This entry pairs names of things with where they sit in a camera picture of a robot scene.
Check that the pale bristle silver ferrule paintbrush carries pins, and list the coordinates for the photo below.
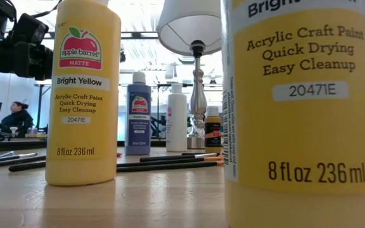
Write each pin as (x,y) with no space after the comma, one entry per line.
(170,158)

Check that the thin orange bristle paintbrush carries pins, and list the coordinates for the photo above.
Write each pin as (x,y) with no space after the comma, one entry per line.
(170,166)

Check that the large yellow paint bottle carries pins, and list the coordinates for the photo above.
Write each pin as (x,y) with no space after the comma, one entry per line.
(81,133)
(296,126)

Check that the large purple paint bottle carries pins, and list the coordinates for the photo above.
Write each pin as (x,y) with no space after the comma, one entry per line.
(138,133)

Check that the large white paint bottle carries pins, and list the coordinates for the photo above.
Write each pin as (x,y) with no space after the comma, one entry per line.
(176,126)

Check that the small ochre paint bottle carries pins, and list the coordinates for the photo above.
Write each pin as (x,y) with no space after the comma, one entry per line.
(213,133)

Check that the person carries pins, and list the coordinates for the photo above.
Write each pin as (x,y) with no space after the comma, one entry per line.
(17,122)

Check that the silver table lamp white shade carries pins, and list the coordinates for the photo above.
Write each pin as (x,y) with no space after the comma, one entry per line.
(185,22)

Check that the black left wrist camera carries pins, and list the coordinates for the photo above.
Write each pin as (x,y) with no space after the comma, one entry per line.
(28,28)

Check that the black aluminium table frame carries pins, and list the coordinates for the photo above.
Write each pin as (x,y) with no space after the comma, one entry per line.
(11,144)

